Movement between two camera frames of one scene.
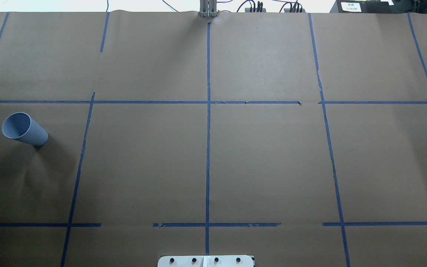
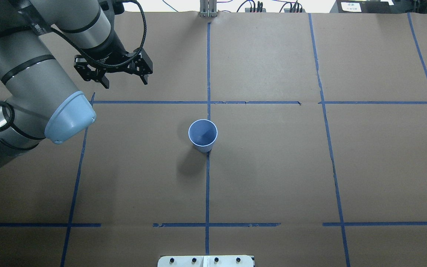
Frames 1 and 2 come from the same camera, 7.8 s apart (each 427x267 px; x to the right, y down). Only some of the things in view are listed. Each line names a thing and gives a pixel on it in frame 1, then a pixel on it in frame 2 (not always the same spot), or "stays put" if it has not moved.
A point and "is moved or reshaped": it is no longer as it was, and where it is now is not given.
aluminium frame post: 208,8 stays put
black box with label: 363,6 stays put
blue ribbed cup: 20,126 is moved or reshaped
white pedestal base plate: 205,261 stays put
